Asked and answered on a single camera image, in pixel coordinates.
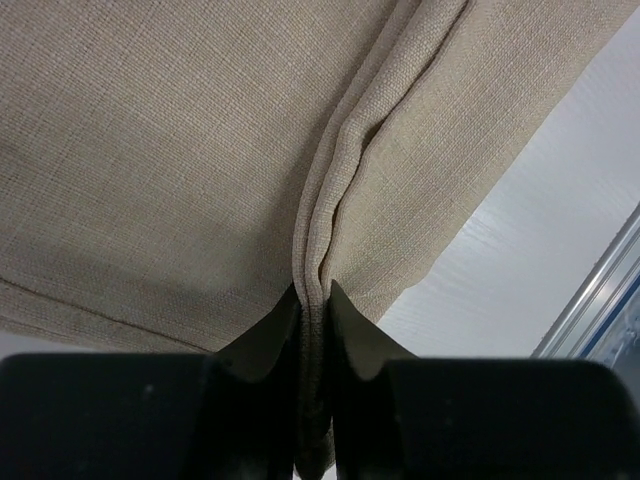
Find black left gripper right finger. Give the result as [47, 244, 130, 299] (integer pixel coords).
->
[327, 284, 639, 479]

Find beige cloth napkin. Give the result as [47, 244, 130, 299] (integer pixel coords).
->
[1, 1, 637, 477]

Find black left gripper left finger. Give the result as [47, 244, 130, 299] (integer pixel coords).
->
[1, 289, 300, 479]

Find aluminium front rail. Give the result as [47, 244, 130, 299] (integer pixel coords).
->
[532, 209, 639, 358]

